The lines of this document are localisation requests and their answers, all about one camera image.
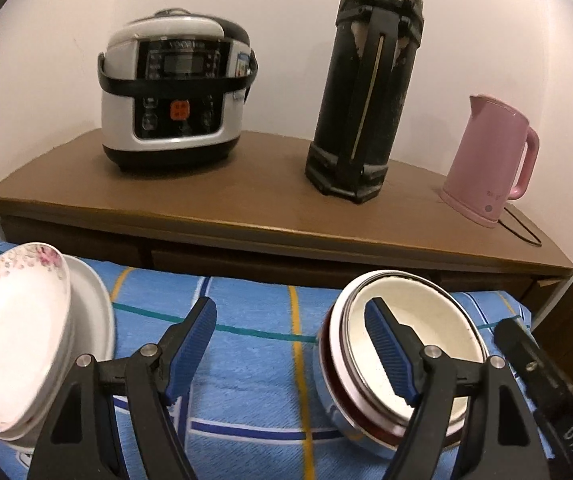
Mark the white pink floral plate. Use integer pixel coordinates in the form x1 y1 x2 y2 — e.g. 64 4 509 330
0 243 72 436

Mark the plain grey plate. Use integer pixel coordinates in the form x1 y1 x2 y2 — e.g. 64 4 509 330
3 255 116 454

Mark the blue white enamel cup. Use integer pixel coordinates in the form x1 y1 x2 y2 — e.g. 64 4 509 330
341 273 488 432

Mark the white red flower plate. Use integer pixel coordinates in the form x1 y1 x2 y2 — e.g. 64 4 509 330
0 313 76 442

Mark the stainless steel bowl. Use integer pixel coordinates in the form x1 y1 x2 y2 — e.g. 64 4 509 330
313 303 464 461

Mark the blue plaid towel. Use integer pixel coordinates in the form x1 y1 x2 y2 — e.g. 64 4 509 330
0 239 553 480

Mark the pink electric kettle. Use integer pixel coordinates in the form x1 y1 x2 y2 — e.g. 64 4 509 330
439 94 539 228

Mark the brown wooden cabinet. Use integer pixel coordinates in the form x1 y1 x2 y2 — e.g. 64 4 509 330
0 131 573 311

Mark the silver black rice cooker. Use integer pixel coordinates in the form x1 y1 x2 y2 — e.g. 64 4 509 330
96 8 258 176

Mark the tall black thermos flask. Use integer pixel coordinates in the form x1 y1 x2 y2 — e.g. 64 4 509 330
305 0 424 204

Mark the black kettle power cable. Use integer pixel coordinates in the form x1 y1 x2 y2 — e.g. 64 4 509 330
497 204 544 248

